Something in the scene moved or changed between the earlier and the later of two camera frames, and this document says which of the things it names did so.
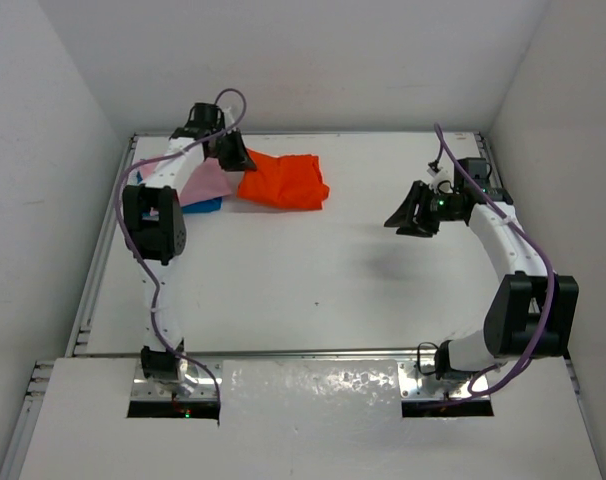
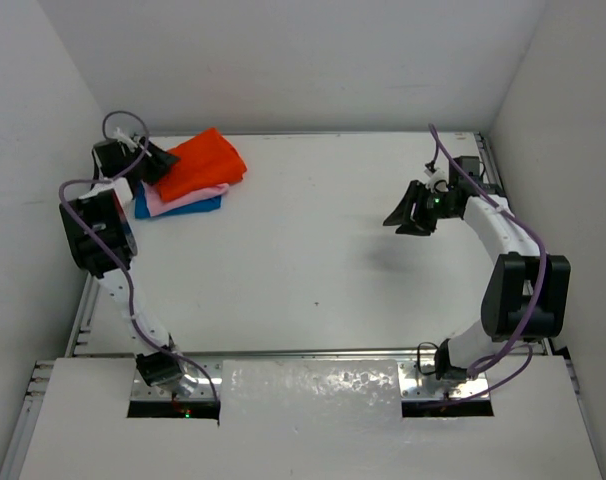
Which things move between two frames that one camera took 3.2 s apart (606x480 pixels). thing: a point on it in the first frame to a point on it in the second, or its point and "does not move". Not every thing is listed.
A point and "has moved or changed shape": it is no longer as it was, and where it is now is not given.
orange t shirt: [289, 182] has moved or changed shape
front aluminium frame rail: [304, 354] does not move
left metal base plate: [208, 387] does not move
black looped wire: [418, 357] does not move
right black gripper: [406, 216] does not move
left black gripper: [227, 148] to [146, 163]
